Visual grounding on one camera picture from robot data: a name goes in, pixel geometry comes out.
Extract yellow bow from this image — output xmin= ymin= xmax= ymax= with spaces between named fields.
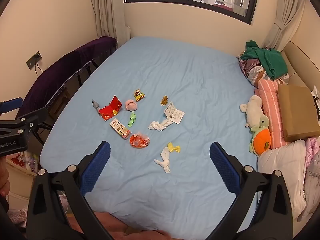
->
xmin=167 ymin=142 xmax=182 ymax=153

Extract red plastic wrapper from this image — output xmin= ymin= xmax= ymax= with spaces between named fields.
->
xmin=129 ymin=133 xmax=151 ymax=149

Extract pink plush ball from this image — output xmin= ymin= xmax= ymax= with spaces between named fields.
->
xmin=125 ymin=99 xmax=138 ymax=111

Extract white cabinet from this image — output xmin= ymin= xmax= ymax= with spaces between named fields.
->
xmin=5 ymin=159 xmax=38 ymax=200

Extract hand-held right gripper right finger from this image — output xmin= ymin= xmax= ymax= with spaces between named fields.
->
xmin=209 ymin=142 xmax=293 ymax=240

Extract yellow snack packet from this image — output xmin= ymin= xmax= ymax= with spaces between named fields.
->
xmin=133 ymin=89 xmax=146 ymax=102

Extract tied beige curtain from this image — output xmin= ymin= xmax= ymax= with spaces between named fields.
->
xmin=262 ymin=0 xmax=308 ymax=53

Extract striped cloth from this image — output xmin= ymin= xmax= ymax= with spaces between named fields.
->
xmin=237 ymin=54 xmax=265 ymax=85

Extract cardboard box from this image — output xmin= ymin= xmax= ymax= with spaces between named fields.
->
xmin=277 ymin=84 xmax=320 ymax=142

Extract wooden stool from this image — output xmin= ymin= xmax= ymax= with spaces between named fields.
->
xmin=49 ymin=90 xmax=72 ymax=120

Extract black strap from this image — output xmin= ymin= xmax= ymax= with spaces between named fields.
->
xmin=312 ymin=90 xmax=320 ymax=125

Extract green towel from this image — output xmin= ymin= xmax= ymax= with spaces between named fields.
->
xmin=244 ymin=39 xmax=288 ymax=80

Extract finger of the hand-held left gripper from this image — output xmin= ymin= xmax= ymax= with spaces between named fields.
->
xmin=0 ymin=107 xmax=48 ymax=155
xmin=0 ymin=98 xmax=23 ymax=117

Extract white plush toy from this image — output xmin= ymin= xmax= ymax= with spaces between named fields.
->
xmin=239 ymin=95 xmax=263 ymax=130

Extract white duvet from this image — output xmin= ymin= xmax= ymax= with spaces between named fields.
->
xmin=257 ymin=140 xmax=308 ymax=219

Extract beige headboard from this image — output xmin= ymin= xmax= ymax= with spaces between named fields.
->
xmin=281 ymin=41 xmax=320 ymax=90

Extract milk carton with straw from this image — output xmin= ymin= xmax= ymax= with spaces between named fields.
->
xmin=109 ymin=118 xmax=132 ymax=140

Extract wall socket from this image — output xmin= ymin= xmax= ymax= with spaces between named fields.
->
xmin=26 ymin=51 xmax=42 ymax=70

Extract white printed leaflet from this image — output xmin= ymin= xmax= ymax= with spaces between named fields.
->
xmin=164 ymin=102 xmax=185 ymax=125

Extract person's left hand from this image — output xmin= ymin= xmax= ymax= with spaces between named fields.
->
xmin=0 ymin=156 xmax=10 ymax=198

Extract piano under purple cloth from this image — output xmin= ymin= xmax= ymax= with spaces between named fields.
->
xmin=15 ymin=36 xmax=117 ymax=130

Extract lilac quilt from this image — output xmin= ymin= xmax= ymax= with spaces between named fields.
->
xmin=297 ymin=137 xmax=320 ymax=222

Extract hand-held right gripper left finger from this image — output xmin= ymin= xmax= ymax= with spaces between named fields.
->
xmin=26 ymin=141 xmax=114 ymax=240

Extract red envelope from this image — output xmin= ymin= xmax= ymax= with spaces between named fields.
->
xmin=99 ymin=95 xmax=122 ymax=121

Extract person's legs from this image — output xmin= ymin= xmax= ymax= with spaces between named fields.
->
xmin=72 ymin=211 xmax=175 ymax=240

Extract pink striped pillow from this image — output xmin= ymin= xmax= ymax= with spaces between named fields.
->
xmin=255 ymin=79 xmax=290 ymax=148

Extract green turtle plush toy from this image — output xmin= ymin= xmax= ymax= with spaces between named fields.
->
xmin=248 ymin=115 xmax=272 ymax=155

